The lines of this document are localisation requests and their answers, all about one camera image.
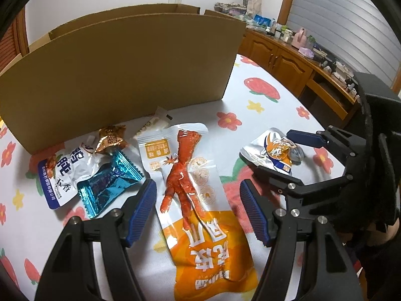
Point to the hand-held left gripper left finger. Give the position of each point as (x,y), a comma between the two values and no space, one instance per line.
(142,210)

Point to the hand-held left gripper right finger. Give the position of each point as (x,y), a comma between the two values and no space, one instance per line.
(254,213)

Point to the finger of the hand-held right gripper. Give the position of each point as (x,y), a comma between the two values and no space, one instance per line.
(305,137)
(269,175)

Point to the silver orange snack packet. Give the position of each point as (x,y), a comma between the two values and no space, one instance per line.
(275,152)

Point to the orange chicken foot packet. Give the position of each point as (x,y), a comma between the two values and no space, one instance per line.
(188,169)

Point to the brown cardboard box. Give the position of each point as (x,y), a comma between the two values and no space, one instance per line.
(125,69)

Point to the blue foil candy packet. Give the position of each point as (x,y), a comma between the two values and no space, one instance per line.
(106,185)

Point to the white floral tablecloth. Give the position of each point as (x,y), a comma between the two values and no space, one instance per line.
(269,106)

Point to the gold foil candy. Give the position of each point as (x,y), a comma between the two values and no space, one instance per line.
(110,138)

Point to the wooden cabinet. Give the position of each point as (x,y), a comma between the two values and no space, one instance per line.
(282,59)

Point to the purple pouch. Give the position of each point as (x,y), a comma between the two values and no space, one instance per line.
(306,51)

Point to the blue white snack packet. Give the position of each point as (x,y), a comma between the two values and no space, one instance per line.
(62,175)

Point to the small white snack packet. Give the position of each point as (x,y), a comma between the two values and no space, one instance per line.
(155,122)

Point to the pink kettle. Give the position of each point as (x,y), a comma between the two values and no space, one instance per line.
(300,39)

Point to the blue box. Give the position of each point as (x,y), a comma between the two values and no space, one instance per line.
(259,19)

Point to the grey window blind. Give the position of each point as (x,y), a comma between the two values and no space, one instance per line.
(341,15)

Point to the small grey fan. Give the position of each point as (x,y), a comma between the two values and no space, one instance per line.
(246,1)

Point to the pile of folded cloths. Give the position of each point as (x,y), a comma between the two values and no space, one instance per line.
(228,8)

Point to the wooden louvered wardrobe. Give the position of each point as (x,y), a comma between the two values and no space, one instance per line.
(12,44)

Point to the wooden window frame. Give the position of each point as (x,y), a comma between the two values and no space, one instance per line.
(286,0)

